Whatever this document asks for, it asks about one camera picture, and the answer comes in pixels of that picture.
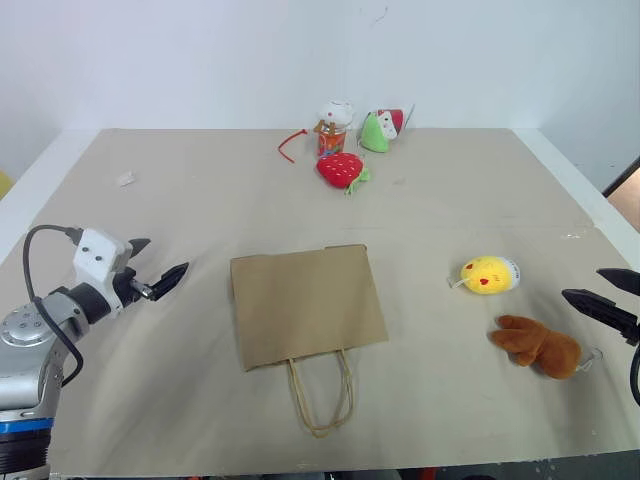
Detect yellow chick plush toy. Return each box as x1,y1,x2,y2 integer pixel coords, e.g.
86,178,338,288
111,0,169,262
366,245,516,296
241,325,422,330
446,254,523,297

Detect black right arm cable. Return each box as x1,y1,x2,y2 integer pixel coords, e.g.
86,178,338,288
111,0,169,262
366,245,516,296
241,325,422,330
628,343,640,407

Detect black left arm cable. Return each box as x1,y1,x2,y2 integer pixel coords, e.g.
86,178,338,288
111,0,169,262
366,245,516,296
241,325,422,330
23,224,84,387

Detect beige table cover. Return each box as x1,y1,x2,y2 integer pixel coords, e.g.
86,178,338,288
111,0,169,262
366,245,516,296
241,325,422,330
0,127,640,474

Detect red strawberry plush toy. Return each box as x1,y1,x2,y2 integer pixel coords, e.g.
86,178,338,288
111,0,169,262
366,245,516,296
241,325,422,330
315,151,373,197

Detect brown plush toy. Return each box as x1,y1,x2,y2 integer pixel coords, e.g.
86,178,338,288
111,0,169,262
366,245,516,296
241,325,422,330
488,314,604,382

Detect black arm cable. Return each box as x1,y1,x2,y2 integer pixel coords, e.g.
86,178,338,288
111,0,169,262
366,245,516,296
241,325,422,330
628,343,640,407
23,224,84,387

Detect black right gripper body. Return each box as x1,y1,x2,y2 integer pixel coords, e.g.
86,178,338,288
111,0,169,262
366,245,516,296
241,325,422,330
622,311,640,347

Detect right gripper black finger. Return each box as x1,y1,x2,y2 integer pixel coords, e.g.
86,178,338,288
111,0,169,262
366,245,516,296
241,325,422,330
596,267,640,297
560,287,632,337

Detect red cord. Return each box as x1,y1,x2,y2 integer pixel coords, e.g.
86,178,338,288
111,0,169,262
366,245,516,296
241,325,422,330
277,128,309,164

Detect brown paper bag with handles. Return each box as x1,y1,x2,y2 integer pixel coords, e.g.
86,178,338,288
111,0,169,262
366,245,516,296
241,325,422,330
229,243,391,440

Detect brown board with dark edge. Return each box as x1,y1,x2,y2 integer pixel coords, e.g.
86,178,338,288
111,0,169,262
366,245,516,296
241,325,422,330
601,154,640,237

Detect green watermelon slice plush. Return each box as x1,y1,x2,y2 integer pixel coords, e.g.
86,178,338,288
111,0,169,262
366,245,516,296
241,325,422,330
358,110,393,153

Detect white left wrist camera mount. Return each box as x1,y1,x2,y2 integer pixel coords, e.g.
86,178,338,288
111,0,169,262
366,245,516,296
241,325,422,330
72,228,134,307

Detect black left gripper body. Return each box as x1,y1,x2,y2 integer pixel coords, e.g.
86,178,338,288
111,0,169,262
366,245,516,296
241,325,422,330
113,267,154,308

